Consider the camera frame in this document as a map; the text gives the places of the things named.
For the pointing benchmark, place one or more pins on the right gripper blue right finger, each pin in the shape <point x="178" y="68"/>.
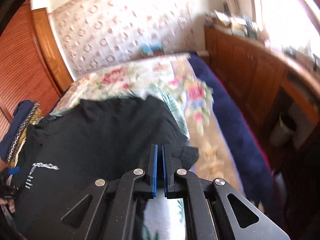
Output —
<point x="165" y="179"/>

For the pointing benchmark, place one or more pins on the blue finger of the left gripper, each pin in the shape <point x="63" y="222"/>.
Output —
<point x="13" y="170"/>

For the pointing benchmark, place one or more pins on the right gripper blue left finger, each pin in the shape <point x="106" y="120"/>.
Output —
<point x="154" y="169"/>

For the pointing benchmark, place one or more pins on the black t-shirt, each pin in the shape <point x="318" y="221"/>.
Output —
<point x="95" y="140"/>

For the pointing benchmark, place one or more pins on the left hand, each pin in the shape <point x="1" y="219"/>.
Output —
<point x="8" y="203"/>

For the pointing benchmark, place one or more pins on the yellow folded garment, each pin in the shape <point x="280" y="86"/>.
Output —
<point x="21" y="135"/>

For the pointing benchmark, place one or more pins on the navy blue folded garment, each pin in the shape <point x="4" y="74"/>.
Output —
<point x="19" y="115"/>

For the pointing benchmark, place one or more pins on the patterned navy folded garment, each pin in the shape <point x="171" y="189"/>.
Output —
<point x="25" y="114"/>

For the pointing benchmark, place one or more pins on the navy blue blanket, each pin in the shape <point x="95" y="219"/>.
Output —
<point x="250" y="160"/>

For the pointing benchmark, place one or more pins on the wooden wardrobe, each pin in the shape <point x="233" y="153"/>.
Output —
<point x="32" y="67"/>

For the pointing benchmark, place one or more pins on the floral quilt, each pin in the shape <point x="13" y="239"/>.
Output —
<point x="170" y="79"/>

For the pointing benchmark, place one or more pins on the blue tissue box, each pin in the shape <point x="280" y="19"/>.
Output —
<point x="151" y="49"/>

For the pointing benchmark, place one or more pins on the wooden sideboard cabinet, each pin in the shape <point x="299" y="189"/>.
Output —
<point x="262" y="82"/>

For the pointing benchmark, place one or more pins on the circle pattern curtain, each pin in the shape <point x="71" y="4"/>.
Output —
<point x="100" y="33"/>

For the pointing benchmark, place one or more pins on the cardboard box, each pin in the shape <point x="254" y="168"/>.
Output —
<point x="233" y="25"/>

